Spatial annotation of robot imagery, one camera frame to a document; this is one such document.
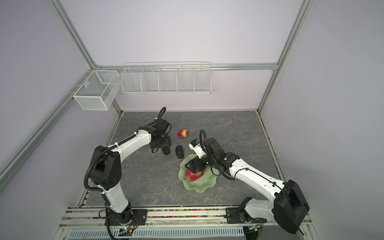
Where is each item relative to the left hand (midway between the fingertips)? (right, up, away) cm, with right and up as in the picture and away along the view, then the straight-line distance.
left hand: (164, 145), depth 92 cm
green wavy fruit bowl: (+26, -20, -8) cm, 33 cm away
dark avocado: (0, -4, +2) cm, 4 cm away
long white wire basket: (0, +44, +7) cm, 45 cm away
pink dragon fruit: (+18, -16, -12) cm, 26 cm away
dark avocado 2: (+9, -5, +3) cm, 10 cm away
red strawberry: (+10, +7, +11) cm, 16 cm away
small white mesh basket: (-47, +35, +8) cm, 59 cm away
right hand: (+17, -7, -14) cm, 23 cm away
